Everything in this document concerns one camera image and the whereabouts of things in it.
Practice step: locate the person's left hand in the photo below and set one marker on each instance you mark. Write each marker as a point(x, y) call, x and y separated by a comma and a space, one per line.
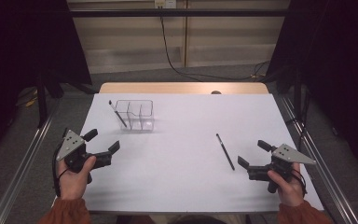
point(73, 183)

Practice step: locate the black curtain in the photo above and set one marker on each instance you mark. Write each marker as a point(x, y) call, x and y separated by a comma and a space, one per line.
point(18, 46)
point(338, 62)

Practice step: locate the white table mat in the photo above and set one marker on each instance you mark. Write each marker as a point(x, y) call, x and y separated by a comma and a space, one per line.
point(183, 174)

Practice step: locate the thin black pen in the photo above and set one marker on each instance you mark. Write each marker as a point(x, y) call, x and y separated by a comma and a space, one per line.
point(225, 151)

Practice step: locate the white wall socket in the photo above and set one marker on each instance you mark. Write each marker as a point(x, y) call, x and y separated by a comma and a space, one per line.
point(165, 3)

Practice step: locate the person's right hand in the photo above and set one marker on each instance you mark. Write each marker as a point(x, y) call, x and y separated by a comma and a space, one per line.
point(290, 191)

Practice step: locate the black horizontal bar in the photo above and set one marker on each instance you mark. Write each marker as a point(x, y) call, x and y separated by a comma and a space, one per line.
point(199, 12)

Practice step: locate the black pen with white tip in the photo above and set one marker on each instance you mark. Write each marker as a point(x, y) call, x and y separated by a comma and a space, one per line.
point(118, 114)

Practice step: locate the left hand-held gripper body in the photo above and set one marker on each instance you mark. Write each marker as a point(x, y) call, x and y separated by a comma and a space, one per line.
point(71, 144)

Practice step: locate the black metal stand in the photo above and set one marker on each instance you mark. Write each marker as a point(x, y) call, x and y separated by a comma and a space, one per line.
point(42, 102)
point(297, 93)

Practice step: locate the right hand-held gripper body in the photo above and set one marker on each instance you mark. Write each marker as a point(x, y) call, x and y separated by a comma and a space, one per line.
point(287, 154)

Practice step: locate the aluminium rail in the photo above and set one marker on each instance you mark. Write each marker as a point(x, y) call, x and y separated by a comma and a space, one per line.
point(329, 183)
point(21, 168)

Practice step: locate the clear plastic organizer box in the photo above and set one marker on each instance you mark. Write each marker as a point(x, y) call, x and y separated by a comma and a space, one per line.
point(136, 115)

